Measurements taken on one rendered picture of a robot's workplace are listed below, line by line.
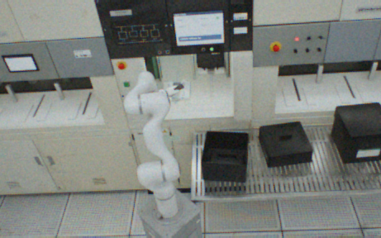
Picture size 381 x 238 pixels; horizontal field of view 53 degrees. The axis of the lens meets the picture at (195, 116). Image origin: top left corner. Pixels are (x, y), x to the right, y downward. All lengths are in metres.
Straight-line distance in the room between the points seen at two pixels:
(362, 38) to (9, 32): 2.09
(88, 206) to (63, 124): 0.86
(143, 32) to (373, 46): 1.38
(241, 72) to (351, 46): 0.67
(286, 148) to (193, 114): 0.70
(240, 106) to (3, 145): 1.84
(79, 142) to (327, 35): 1.90
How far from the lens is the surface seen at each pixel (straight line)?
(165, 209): 2.24
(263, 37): 2.34
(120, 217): 3.33
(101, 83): 2.59
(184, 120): 2.72
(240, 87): 2.48
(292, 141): 2.56
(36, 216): 3.62
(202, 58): 3.02
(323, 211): 3.31
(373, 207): 3.43
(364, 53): 2.56
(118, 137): 2.91
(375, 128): 2.54
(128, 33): 2.34
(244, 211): 3.23
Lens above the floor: 2.69
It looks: 42 degrees down
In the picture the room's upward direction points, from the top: 6 degrees counter-clockwise
